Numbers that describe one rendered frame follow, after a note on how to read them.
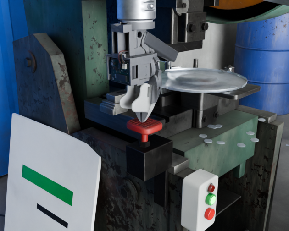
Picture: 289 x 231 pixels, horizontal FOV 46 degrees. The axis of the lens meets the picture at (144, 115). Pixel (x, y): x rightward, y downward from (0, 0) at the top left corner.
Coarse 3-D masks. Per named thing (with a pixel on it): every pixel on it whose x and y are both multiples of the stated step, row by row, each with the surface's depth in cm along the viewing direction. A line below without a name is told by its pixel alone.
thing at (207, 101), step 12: (252, 84) 98; (192, 96) 100; (204, 96) 99; (216, 96) 103; (228, 96) 89; (240, 96) 89; (192, 108) 101; (204, 108) 100; (216, 108) 105; (204, 120) 101; (216, 120) 107
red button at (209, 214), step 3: (207, 210) 80; (210, 210) 79; (213, 210) 80; (207, 213) 79; (210, 213) 79; (213, 213) 80; (207, 216) 79; (210, 216) 80; (213, 216) 81; (207, 219) 80; (210, 219) 80
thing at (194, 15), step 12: (192, 0) 100; (156, 12) 99; (168, 12) 96; (180, 12) 95; (192, 12) 98; (204, 12) 100; (156, 24) 100; (168, 24) 97; (180, 24) 97; (192, 24) 96; (204, 24) 100; (156, 36) 101; (168, 36) 98; (180, 36) 98; (192, 36) 99; (204, 36) 103
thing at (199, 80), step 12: (180, 72) 112; (192, 72) 112; (204, 72) 112; (216, 72) 112; (228, 72) 111; (168, 84) 98; (180, 84) 98; (192, 84) 98; (204, 84) 97; (216, 84) 98; (228, 84) 98; (240, 84) 98
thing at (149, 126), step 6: (132, 120) 76; (138, 120) 76; (150, 120) 76; (132, 126) 74; (138, 126) 73; (144, 126) 73; (150, 126) 73; (156, 126) 73; (138, 132) 73; (144, 132) 72; (150, 132) 72; (144, 138) 76
